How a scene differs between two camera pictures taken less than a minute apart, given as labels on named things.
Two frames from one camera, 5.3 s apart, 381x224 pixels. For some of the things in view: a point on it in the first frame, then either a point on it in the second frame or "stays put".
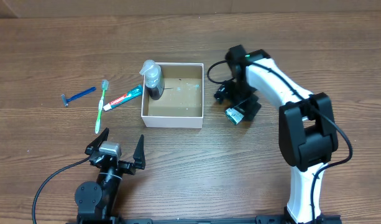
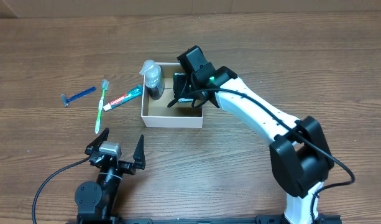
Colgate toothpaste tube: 137,91 stays put
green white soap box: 234,116 → 181,100
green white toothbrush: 105,86 stays put
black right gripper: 251,107 → 180,88
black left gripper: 139,157 stays put
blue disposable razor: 66,100 stays put
